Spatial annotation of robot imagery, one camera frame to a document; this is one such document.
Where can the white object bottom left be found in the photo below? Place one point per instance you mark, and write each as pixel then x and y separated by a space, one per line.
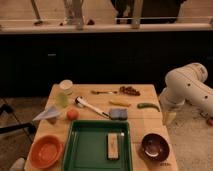
pixel 18 165

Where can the purple bowl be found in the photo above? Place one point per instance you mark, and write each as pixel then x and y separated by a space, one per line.
pixel 154 147

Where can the red grape bunch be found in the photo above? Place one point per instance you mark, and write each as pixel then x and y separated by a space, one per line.
pixel 129 90

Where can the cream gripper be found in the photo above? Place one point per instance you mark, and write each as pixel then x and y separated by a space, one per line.
pixel 168 117

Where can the green tray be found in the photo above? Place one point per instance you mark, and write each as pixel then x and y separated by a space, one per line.
pixel 87 150

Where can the orange bowl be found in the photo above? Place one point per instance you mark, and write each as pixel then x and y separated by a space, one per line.
pixel 45 152

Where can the white handled kitchen tool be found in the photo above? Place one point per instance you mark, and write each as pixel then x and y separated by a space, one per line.
pixel 80 101

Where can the gold spoon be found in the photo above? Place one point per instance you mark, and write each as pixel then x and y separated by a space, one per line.
pixel 103 92

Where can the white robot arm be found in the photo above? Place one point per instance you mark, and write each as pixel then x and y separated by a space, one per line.
pixel 185 83

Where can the white paper plane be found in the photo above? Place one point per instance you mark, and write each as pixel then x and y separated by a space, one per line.
pixel 50 112

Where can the wooden block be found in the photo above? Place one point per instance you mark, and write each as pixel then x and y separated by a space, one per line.
pixel 112 146

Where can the orange tomato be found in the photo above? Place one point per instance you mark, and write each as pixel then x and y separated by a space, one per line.
pixel 72 114

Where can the green translucent cup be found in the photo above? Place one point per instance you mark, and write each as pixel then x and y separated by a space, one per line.
pixel 62 100

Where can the black stand left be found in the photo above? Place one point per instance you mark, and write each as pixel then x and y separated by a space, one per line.
pixel 9 122

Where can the blue grey sponge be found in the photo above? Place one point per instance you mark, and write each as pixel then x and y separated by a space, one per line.
pixel 118 114

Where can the yellow banana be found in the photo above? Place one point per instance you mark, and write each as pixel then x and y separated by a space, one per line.
pixel 120 103

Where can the green chili pepper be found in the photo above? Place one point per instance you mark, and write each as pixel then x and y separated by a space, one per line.
pixel 148 105

